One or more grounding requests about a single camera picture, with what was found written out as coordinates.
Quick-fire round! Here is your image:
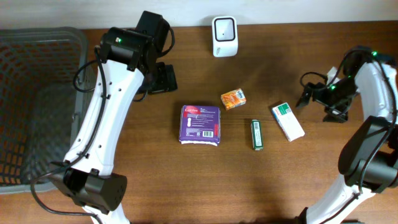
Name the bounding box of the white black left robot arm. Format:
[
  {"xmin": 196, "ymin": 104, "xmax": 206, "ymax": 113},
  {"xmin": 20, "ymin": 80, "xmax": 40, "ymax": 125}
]
[{"xmin": 40, "ymin": 11, "xmax": 177, "ymax": 223}]

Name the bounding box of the black right camera cable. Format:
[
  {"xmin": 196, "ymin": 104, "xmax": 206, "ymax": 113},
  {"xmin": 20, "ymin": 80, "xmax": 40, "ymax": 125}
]
[{"xmin": 299, "ymin": 71, "xmax": 329, "ymax": 90}]

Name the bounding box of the orange small box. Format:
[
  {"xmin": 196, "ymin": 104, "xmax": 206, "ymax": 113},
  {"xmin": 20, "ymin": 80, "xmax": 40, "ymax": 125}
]
[{"xmin": 221, "ymin": 88, "xmax": 247, "ymax": 110}]

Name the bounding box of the grey plastic mesh basket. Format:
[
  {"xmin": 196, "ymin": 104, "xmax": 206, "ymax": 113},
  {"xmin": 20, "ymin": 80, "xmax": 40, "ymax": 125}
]
[{"xmin": 1, "ymin": 27, "xmax": 96, "ymax": 194}]

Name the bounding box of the green gum pack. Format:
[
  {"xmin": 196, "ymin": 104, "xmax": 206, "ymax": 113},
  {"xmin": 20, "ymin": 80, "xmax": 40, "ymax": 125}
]
[{"xmin": 251, "ymin": 119, "xmax": 264, "ymax": 151}]

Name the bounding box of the purple sanitary pad pack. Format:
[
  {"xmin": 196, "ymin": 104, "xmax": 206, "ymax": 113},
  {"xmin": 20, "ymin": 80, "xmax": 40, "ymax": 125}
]
[{"xmin": 178, "ymin": 105, "xmax": 221, "ymax": 146}]

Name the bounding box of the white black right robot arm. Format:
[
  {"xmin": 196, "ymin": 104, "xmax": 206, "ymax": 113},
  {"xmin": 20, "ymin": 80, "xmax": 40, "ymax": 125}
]
[{"xmin": 295, "ymin": 46, "xmax": 397, "ymax": 223}]

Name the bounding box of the white green medicine box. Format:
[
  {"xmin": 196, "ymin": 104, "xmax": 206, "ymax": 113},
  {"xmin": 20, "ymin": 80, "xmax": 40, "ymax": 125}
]
[{"xmin": 272, "ymin": 103, "xmax": 305, "ymax": 142}]

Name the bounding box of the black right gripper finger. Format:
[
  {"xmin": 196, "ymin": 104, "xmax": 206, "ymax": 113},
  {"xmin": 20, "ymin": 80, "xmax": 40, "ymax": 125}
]
[
  {"xmin": 295, "ymin": 88, "xmax": 313, "ymax": 108},
  {"xmin": 323, "ymin": 111, "xmax": 348, "ymax": 123}
]

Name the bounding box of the white barcode scanner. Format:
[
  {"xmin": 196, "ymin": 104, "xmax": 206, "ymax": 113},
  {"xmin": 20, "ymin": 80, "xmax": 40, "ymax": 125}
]
[{"xmin": 211, "ymin": 16, "xmax": 238, "ymax": 57}]

